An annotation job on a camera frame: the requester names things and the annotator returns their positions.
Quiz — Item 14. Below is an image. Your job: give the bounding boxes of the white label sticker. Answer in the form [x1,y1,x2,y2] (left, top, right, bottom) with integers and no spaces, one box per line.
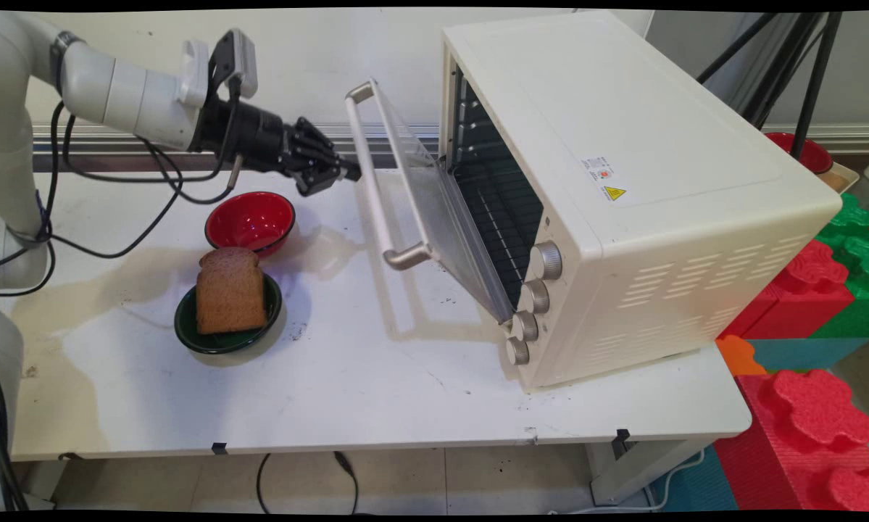
[581,154,615,186]

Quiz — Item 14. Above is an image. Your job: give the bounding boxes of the dark green bowl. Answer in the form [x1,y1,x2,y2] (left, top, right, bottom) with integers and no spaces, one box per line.
[174,272,283,355]

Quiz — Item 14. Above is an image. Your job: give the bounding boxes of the black tripod legs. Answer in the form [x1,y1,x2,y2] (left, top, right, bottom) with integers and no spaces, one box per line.
[697,12,842,161]

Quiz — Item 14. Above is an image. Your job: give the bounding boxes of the white cable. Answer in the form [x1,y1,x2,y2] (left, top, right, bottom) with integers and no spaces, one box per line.
[549,449,707,515]

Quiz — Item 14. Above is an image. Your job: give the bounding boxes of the thin teal foam block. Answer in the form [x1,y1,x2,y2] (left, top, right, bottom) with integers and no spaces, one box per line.
[748,337,869,373]

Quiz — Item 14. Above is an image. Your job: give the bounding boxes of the black wire oven rack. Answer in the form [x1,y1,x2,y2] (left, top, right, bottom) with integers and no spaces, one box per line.
[452,161,545,307]

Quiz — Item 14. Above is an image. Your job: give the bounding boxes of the beige box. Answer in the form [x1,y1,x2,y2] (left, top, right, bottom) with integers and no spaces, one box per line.
[817,162,861,194]

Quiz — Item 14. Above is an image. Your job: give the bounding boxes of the aluminium rail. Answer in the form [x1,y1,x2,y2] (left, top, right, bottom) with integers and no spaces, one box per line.
[32,123,442,173]

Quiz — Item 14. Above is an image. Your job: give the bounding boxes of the cream toaster oven body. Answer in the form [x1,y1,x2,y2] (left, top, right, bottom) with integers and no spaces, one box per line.
[438,10,844,393]

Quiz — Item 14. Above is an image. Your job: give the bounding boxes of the brown bread slice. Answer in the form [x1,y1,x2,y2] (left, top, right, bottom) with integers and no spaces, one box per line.
[196,247,269,335]

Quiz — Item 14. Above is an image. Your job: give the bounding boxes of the red bowl with dark rim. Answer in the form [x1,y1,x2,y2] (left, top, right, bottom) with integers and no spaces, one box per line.
[204,191,296,260]

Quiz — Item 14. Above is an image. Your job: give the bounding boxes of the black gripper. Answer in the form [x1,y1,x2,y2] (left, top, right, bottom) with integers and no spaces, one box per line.
[191,97,362,198]

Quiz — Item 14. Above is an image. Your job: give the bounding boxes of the glass oven door with handle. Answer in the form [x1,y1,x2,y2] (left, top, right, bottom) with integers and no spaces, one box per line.
[344,78,516,325]

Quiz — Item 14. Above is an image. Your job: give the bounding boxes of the large red foam block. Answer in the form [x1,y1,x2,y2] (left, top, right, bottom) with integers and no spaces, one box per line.
[712,369,869,512]

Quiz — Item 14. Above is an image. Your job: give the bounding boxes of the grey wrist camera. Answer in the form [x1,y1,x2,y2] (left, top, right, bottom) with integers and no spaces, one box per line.
[180,28,259,109]

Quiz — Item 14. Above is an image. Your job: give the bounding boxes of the orange foam block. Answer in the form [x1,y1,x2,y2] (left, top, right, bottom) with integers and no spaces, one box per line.
[715,334,768,378]

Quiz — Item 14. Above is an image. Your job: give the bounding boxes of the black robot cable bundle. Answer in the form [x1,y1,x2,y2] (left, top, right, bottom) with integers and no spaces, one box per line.
[0,76,244,298]

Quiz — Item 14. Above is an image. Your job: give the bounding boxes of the black cable under table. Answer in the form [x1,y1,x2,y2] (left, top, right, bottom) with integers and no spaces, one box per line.
[256,451,360,515]

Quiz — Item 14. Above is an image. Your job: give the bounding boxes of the small red foam block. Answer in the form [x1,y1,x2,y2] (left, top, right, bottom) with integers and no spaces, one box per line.
[719,240,856,340]

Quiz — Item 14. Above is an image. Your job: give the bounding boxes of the teal foam floor mat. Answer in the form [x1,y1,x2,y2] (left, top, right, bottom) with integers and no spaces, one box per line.
[647,445,739,513]

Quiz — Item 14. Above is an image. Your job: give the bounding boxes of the red bowl on beige box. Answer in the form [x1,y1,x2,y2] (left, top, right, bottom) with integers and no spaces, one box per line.
[765,132,833,175]

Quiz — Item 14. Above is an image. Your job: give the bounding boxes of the green foam block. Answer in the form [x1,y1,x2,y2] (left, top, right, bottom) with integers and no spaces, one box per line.
[810,192,869,339]

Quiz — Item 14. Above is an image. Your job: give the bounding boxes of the white table leg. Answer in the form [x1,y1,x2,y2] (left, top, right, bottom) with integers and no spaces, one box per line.
[585,435,719,507]

